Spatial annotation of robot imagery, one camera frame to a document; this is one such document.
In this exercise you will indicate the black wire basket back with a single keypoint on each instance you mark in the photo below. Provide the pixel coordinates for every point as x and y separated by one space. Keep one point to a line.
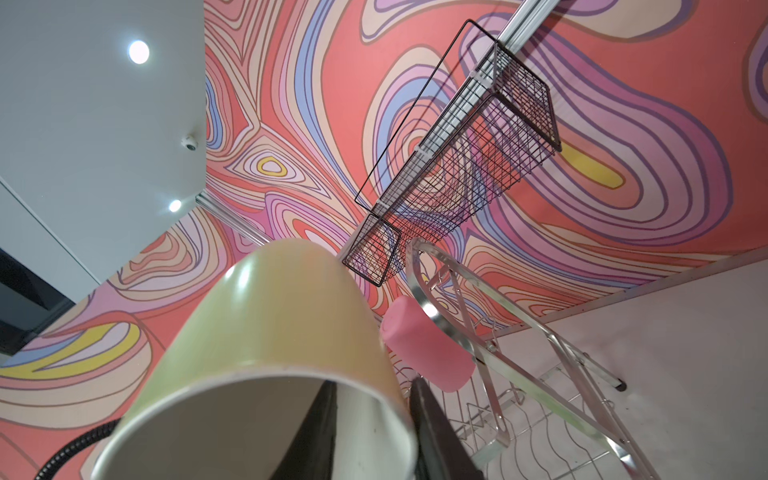
481 122

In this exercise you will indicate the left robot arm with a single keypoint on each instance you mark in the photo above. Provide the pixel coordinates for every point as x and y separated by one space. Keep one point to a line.
96 434

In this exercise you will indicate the light green ceramic mug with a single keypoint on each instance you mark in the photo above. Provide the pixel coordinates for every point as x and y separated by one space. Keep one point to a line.
231 391

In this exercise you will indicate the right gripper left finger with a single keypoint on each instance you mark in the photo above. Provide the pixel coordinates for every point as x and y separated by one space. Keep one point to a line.
312 450

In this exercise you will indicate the pink plastic cup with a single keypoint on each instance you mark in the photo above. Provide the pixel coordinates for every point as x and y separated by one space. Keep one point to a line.
412 335

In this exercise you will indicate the steel two-tier dish rack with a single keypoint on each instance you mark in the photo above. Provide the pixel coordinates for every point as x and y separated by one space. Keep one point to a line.
433 279

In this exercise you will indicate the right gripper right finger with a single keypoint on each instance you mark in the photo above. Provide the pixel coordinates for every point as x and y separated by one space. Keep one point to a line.
441 455

